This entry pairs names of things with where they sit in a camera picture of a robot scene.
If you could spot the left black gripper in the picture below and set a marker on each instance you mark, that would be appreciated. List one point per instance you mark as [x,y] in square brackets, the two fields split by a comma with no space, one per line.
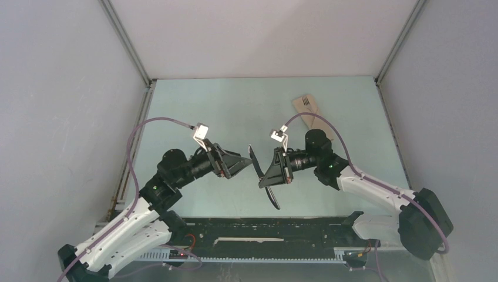
[232,163]

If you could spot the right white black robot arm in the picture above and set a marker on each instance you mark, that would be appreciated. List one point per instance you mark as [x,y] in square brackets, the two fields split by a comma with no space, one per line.
[419,218]

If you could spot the silver fork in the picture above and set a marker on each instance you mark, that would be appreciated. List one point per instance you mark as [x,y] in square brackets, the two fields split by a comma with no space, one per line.
[307,104]

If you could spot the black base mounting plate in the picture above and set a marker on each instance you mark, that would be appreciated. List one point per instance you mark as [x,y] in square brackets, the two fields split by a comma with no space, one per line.
[268,238]

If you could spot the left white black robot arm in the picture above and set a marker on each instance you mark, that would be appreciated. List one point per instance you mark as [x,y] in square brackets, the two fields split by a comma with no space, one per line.
[148,221]

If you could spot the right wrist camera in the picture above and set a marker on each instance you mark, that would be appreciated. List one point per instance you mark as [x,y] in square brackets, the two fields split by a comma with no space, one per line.
[280,136]

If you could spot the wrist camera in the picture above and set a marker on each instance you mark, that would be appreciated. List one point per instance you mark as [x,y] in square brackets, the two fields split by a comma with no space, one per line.
[280,136]
[200,131]

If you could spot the beige cloth napkin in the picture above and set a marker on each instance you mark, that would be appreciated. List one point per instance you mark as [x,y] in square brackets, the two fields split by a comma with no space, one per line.
[311,121]

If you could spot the black knife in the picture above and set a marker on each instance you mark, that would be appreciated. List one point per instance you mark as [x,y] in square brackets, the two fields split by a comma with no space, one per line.
[260,175]

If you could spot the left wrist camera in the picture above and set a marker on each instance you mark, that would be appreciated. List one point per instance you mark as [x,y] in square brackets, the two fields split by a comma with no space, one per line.
[200,131]

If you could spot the aluminium frame rail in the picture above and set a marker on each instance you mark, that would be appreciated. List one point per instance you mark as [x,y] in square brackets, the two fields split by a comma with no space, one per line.
[387,245]

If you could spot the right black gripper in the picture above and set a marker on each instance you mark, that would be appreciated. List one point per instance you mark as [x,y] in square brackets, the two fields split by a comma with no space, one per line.
[278,174]

